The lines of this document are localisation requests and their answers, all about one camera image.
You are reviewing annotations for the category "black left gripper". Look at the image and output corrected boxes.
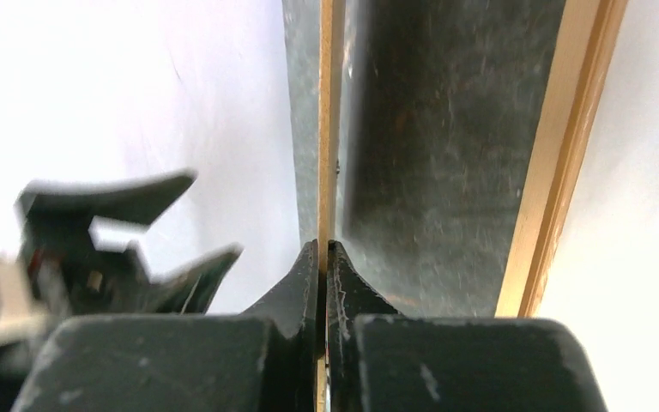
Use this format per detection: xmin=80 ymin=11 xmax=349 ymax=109
xmin=17 ymin=169 xmax=243 ymax=316

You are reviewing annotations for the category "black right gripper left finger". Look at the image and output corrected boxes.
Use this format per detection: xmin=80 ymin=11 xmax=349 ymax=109
xmin=13 ymin=242 xmax=319 ymax=411

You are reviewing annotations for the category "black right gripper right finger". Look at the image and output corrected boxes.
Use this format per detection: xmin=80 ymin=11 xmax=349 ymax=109
xmin=327 ymin=241 xmax=607 ymax=411

